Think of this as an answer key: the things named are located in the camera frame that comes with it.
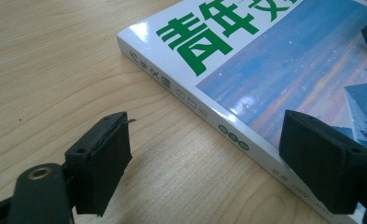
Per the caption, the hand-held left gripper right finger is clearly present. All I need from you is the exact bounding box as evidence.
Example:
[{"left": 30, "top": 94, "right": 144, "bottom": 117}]
[{"left": 278, "top": 109, "right": 367, "bottom": 216}]

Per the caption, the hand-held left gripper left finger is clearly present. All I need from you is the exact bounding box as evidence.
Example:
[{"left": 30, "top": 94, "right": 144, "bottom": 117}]
[{"left": 64, "top": 111, "right": 137, "bottom": 217}]

